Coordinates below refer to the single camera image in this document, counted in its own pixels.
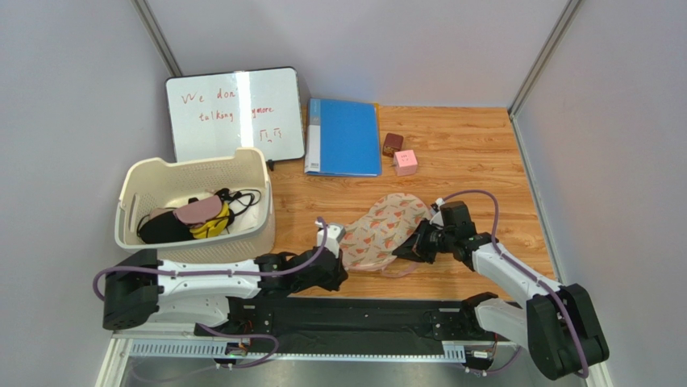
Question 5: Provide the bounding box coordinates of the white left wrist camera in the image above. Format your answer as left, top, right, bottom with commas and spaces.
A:
314, 220, 346, 257

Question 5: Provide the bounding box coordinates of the black bra in basket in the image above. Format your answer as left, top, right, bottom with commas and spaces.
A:
136, 211, 194, 244

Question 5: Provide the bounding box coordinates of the white dry-erase board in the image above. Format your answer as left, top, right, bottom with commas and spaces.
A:
164, 67, 305, 162

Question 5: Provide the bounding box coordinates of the cream plastic laundry basket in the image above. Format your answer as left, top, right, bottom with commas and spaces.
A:
114, 148, 276, 264

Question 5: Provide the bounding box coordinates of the pink small cube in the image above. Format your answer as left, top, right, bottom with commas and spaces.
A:
393, 150, 418, 177

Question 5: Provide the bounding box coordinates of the floral pink laundry bag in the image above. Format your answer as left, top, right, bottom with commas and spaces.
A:
340, 193, 430, 278

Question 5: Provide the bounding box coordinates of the dark red small box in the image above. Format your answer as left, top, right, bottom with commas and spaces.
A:
381, 133, 404, 157

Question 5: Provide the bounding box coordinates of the blue document folder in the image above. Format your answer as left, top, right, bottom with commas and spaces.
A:
304, 98, 381, 177

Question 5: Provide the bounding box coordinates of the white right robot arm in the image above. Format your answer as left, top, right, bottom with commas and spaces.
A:
406, 202, 610, 381

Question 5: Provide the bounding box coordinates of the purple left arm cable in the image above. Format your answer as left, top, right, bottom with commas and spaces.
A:
93, 216, 330, 302

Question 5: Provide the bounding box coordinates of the yellow garment in basket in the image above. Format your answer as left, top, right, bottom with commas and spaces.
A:
189, 203, 235, 239

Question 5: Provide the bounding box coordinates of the pink bra in basket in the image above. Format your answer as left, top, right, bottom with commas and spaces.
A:
173, 195, 223, 227

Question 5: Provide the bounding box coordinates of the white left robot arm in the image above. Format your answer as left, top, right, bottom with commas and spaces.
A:
93, 223, 412, 331

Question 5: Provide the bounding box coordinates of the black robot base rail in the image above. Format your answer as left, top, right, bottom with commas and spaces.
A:
124, 298, 518, 370

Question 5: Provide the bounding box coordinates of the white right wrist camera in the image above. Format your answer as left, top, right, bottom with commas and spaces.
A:
430, 198, 445, 228

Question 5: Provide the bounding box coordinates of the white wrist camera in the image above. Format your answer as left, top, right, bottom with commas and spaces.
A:
430, 198, 445, 228
314, 220, 346, 257

